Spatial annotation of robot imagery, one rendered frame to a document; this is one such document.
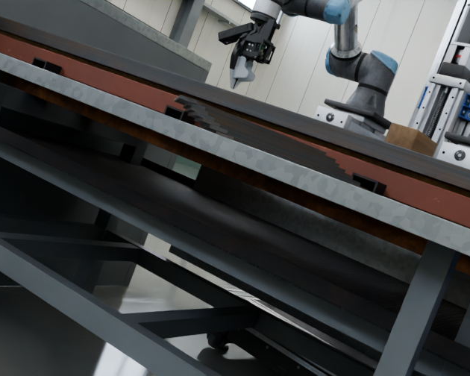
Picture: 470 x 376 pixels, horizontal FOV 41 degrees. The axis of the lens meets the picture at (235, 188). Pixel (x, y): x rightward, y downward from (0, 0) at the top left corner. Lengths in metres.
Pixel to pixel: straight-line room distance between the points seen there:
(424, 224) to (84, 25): 1.62
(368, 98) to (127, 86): 1.13
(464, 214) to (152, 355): 0.71
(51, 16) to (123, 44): 0.34
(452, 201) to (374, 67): 1.34
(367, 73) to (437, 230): 1.65
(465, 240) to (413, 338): 0.19
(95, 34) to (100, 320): 1.10
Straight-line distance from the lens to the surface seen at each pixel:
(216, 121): 0.98
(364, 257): 1.98
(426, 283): 0.91
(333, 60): 2.44
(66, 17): 2.15
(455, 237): 0.79
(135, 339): 1.42
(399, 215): 0.81
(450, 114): 2.35
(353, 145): 1.18
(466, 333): 1.12
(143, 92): 1.46
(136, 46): 2.40
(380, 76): 2.40
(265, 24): 1.77
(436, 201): 1.13
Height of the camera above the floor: 0.74
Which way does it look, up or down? 3 degrees down
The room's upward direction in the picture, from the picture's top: 21 degrees clockwise
